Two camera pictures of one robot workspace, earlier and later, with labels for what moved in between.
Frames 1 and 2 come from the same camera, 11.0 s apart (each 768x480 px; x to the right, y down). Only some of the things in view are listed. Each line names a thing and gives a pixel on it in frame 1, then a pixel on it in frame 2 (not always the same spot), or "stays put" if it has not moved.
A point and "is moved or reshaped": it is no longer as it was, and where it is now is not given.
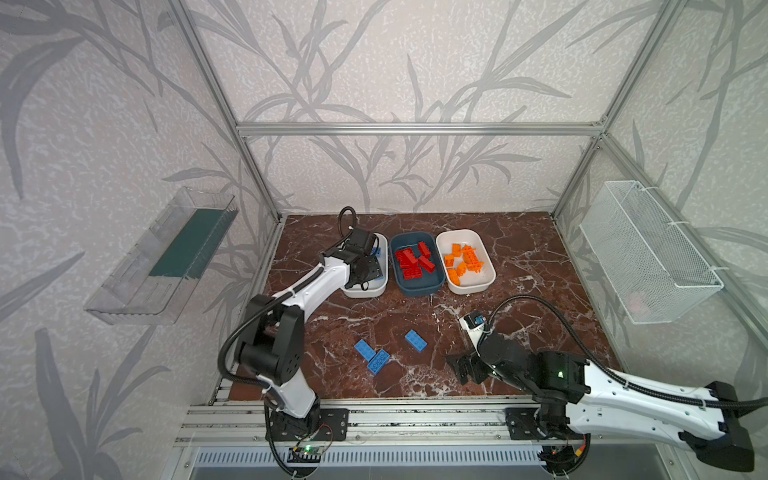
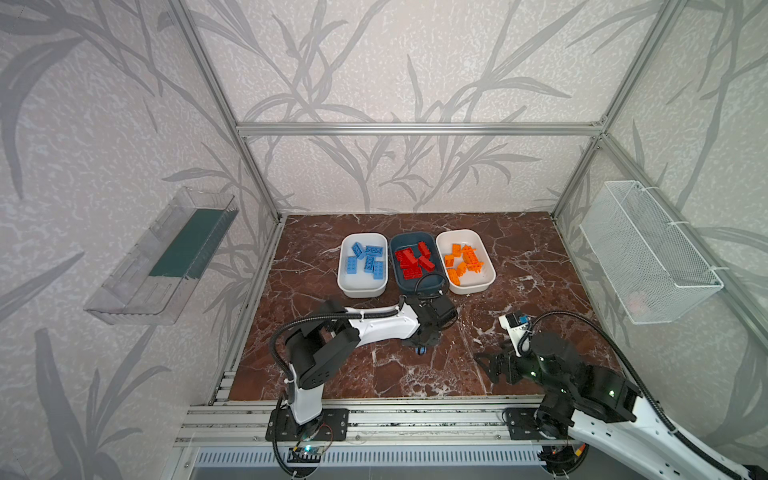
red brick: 412,273 stays put
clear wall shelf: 152,280 stays put
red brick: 426,264 stays put
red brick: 424,250 stays put
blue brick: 378,361 is moved or reshaped
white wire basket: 653,272 stays put
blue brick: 366,351 is moved or reshaped
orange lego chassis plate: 470,258 stays put
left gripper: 365,269 -> 422,339
